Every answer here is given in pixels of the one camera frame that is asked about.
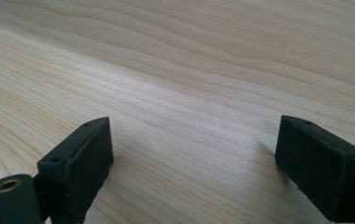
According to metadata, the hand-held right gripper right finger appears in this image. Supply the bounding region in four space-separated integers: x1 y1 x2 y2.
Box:
274 115 355 224

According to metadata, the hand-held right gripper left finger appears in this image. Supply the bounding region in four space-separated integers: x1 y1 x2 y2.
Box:
33 116 115 224

